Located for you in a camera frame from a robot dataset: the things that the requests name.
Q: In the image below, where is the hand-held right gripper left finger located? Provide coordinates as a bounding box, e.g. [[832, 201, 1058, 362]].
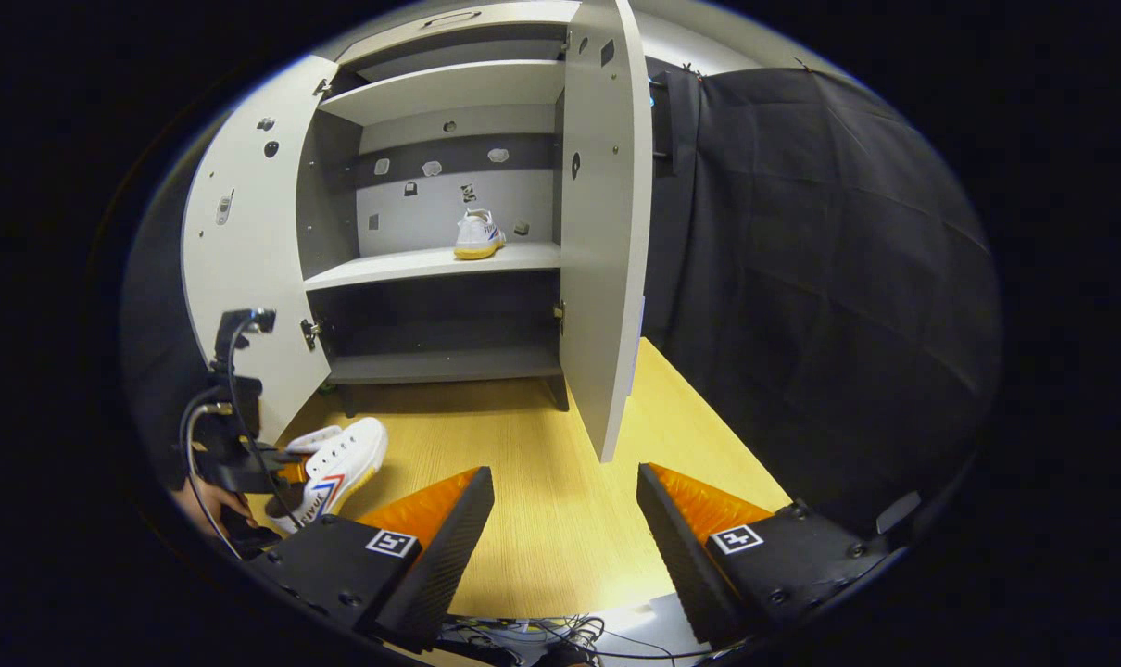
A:
[[246, 466, 496, 654]]

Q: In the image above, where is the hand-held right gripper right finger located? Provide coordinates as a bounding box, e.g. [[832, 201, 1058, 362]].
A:
[[636, 462, 895, 649]]

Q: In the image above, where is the white canvas shoe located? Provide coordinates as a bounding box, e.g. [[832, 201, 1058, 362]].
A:
[[264, 417, 388, 536], [453, 209, 507, 260]]

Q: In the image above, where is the white shoe cabinet door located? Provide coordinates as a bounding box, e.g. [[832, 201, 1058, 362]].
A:
[[558, 0, 654, 462], [181, 54, 341, 446]]

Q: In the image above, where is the white and grey shoe cabinet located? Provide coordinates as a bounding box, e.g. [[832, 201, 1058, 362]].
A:
[[296, 0, 582, 418]]

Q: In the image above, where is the white cabinet drawer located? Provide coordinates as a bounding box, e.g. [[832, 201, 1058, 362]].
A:
[[336, 0, 582, 68]]

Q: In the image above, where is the black backdrop cloth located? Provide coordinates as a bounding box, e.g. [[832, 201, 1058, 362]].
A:
[[120, 57, 1003, 543]]

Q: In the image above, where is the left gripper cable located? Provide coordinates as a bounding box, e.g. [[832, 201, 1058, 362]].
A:
[[179, 320, 302, 561]]

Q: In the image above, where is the tangle of black cables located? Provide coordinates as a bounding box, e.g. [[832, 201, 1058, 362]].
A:
[[438, 614, 710, 666]]

